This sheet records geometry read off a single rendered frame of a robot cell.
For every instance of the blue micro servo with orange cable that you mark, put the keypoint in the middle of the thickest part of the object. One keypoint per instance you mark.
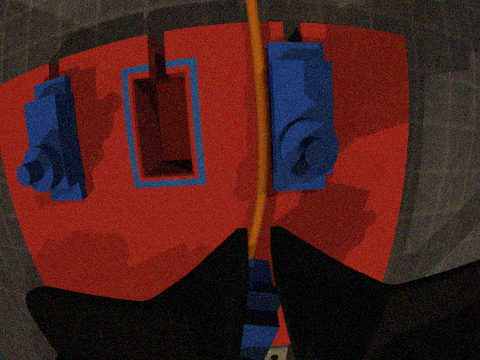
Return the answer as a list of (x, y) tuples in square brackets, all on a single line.
[(261, 324)]

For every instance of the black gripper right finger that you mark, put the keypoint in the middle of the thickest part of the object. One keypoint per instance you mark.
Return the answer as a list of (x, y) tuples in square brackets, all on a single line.
[(334, 312)]

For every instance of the red flat deck plate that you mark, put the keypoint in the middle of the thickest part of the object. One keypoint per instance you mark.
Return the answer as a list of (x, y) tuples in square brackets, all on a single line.
[(130, 162)]

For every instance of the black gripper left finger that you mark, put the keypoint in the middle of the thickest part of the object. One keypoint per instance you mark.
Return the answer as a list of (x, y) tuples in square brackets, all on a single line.
[(200, 317)]

